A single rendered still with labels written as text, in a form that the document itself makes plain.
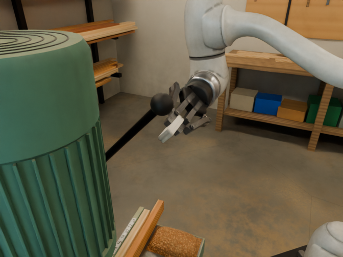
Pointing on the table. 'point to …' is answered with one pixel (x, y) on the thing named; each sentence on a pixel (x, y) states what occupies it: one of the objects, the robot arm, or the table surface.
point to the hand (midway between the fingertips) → (171, 128)
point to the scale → (124, 234)
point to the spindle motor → (51, 149)
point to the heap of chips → (173, 243)
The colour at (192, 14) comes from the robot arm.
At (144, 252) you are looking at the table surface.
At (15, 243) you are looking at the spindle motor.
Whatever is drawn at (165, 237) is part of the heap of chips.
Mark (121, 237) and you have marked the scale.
